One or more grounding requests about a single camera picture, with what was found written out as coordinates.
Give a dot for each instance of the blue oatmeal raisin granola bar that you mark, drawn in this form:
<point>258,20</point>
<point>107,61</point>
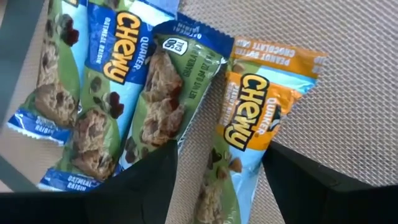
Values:
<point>168,93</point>
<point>53,90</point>
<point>102,93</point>

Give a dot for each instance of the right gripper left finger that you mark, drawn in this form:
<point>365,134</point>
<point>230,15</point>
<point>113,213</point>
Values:
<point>140,199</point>

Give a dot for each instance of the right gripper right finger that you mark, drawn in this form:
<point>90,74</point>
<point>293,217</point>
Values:
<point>311,199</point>

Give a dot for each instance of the grey-bordered silicone baking mat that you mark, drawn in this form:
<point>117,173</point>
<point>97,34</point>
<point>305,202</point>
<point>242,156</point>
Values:
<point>342,93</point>

